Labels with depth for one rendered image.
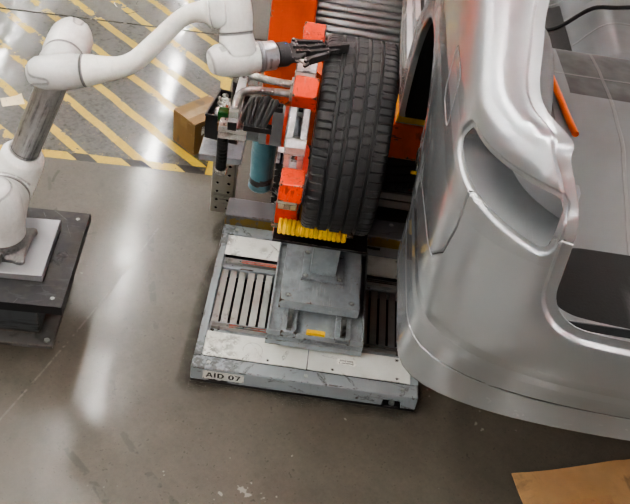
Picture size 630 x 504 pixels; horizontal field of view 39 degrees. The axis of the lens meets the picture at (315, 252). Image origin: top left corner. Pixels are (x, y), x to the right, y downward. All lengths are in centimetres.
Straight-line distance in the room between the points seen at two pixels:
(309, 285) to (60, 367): 96
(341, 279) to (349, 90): 91
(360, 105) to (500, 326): 96
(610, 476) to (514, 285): 155
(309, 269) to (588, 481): 126
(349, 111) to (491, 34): 79
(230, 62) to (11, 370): 140
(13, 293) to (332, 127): 125
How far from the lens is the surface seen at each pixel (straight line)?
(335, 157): 274
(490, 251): 197
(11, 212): 318
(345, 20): 503
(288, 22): 329
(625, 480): 345
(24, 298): 320
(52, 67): 283
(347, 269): 347
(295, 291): 335
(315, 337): 329
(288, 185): 275
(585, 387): 220
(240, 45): 269
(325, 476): 312
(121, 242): 383
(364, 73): 281
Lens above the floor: 258
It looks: 42 degrees down
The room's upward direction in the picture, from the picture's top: 10 degrees clockwise
